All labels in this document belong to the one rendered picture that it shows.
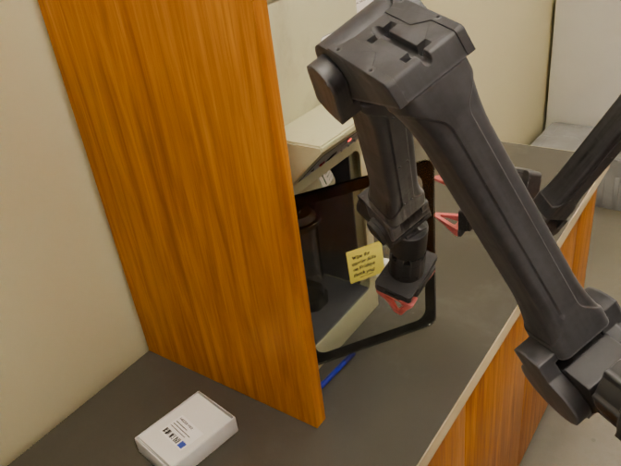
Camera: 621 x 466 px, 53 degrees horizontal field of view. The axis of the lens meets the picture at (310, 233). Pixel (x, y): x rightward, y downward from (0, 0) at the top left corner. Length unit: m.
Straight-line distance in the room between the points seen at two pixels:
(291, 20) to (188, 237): 0.43
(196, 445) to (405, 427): 0.40
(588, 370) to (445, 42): 0.33
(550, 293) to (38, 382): 1.10
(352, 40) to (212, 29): 0.44
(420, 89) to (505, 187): 0.12
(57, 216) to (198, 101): 0.46
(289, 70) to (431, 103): 0.63
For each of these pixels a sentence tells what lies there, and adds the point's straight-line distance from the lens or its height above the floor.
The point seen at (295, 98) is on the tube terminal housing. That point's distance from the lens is 1.12.
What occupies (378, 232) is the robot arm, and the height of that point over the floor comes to 1.44.
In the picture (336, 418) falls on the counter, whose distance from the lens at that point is 1.31.
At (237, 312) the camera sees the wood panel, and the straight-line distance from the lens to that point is 1.22.
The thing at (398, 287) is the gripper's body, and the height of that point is 1.30.
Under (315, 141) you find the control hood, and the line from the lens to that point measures 1.02.
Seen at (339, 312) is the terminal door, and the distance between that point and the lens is 1.29.
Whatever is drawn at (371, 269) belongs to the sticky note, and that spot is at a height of 1.19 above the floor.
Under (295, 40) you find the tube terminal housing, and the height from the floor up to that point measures 1.64.
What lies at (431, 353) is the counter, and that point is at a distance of 1.43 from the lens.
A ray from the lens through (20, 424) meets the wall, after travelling 1.47.
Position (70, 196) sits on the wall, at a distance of 1.36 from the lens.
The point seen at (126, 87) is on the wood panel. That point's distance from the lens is 1.14.
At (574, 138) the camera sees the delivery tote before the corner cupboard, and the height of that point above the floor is 0.33.
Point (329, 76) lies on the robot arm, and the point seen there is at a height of 1.74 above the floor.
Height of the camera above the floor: 1.90
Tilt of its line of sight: 31 degrees down
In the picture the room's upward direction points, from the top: 7 degrees counter-clockwise
